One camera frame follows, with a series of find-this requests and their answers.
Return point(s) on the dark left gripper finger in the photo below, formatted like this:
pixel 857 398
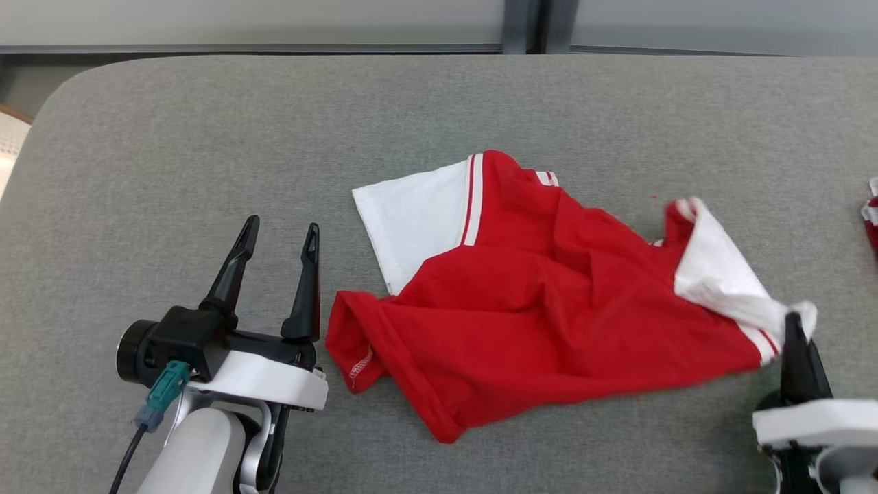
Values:
pixel 230 281
pixel 306 302

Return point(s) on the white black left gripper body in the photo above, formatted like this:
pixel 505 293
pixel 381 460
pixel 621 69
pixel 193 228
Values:
pixel 274 377

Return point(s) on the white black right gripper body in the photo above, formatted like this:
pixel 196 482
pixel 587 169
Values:
pixel 823 422

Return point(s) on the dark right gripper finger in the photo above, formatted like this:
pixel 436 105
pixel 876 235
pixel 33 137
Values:
pixel 817 381
pixel 794 363

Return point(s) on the red shorts with white stripe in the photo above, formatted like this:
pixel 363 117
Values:
pixel 872 226

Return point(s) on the red jersey with white trim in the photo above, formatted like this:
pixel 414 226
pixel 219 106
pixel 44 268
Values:
pixel 549 309

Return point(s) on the white panel with wooden edge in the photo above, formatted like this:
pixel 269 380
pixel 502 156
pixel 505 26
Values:
pixel 10 147

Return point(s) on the grey wall baseboard strip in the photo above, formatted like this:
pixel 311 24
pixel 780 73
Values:
pixel 240 49
pixel 686 51

